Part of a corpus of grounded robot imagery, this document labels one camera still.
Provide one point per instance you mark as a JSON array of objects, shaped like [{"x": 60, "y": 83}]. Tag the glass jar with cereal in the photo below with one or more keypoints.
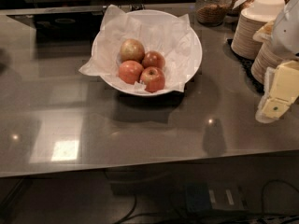
[{"x": 211, "y": 12}]

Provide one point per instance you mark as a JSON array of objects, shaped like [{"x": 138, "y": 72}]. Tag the black mat under plates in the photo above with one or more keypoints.
[{"x": 246, "y": 65}]

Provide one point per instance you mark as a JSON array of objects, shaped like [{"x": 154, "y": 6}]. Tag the black induction cooktop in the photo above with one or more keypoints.
[{"x": 62, "y": 27}]

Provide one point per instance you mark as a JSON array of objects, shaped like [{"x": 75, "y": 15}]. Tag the white paper liner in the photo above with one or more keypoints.
[{"x": 162, "y": 36}]

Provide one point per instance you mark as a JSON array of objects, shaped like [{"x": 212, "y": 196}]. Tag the red apple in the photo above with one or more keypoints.
[
  {"x": 130, "y": 72},
  {"x": 153, "y": 58},
  {"x": 153, "y": 78}
]

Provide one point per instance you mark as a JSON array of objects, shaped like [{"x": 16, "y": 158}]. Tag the white bowl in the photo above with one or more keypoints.
[{"x": 193, "y": 52}]

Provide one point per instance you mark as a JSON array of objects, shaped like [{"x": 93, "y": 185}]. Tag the dark box under table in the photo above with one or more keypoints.
[{"x": 214, "y": 197}]

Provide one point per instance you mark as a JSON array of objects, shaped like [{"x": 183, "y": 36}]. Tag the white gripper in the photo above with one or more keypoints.
[{"x": 287, "y": 34}]

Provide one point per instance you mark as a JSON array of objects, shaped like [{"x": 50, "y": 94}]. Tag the yellow-green apple back left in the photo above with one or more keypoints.
[{"x": 132, "y": 49}]

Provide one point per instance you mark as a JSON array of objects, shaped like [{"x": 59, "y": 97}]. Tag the stack white paper bowls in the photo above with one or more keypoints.
[{"x": 263, "y": 10}]

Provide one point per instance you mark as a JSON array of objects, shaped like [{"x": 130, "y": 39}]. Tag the back stack paper plates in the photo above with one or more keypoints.
[{"x": 248, "y": 24}]

